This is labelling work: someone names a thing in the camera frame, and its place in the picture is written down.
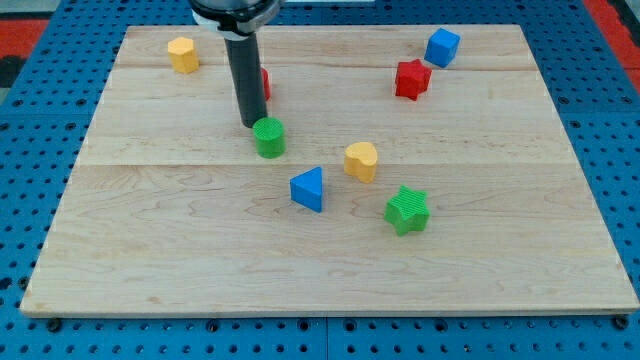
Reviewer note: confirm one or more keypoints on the green cylinder block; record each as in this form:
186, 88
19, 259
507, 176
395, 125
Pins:
269, 136

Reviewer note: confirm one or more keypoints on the yellow hexagon block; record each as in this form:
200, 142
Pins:
183, 55

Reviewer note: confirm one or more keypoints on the red block behind rod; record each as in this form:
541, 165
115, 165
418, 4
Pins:
266, 83

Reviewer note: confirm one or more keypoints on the red star block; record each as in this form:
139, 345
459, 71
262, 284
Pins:
412, 79

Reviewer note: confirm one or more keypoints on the blue cube block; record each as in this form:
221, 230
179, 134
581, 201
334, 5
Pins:
442, 47

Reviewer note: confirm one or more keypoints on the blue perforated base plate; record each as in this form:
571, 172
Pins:
49, 107

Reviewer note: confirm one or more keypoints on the wooden board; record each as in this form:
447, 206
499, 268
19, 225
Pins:
169, 212

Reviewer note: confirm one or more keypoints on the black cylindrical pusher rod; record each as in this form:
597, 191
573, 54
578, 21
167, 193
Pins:
245, 65

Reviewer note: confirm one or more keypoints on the yellow heart block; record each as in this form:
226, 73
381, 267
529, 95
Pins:
360, 161

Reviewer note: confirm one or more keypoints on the blue triangle block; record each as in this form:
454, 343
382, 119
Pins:
307, 189

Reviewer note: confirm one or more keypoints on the green star block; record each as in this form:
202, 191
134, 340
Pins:
407, 211

